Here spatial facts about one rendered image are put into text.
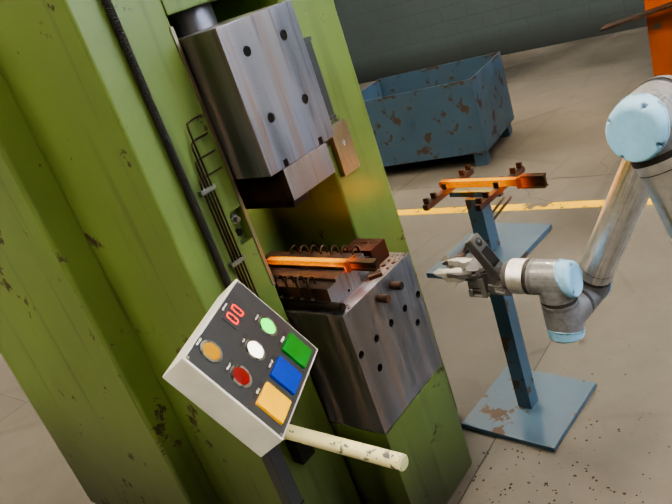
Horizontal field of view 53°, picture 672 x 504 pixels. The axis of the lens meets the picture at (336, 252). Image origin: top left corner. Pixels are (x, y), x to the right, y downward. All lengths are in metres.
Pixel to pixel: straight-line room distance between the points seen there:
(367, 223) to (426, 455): 0.82
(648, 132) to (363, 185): 1.19
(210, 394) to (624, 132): 0.97
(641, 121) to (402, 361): 1.16
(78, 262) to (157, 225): 0.42
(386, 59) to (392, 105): 5.02
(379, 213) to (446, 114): 3.20
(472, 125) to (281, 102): 3.74
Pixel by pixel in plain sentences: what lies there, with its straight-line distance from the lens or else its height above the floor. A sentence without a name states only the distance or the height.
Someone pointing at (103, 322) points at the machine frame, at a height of 1.07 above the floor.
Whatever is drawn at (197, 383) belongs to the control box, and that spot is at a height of 1.13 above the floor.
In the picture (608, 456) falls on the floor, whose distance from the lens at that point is 2.64.
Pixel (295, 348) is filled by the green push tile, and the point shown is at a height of 1.02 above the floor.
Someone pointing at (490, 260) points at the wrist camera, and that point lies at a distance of 1.75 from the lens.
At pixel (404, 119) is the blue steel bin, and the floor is 0.50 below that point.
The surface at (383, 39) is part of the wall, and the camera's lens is 10.62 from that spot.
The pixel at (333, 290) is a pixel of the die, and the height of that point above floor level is 0.96.
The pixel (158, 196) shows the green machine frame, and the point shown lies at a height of 1.44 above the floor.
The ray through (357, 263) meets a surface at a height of 1.01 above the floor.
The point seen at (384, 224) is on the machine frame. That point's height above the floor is 0.93.
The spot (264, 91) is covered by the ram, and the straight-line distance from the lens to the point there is 1.82.
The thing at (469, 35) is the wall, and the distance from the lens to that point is 9.96.
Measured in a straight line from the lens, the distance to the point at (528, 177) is 2.26.
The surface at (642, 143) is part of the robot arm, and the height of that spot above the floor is 1.34.
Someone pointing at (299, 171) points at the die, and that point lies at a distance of 1.88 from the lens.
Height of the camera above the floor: 1.81
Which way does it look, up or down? 22 degrees down
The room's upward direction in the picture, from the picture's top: 19 degrees counter-clockwise
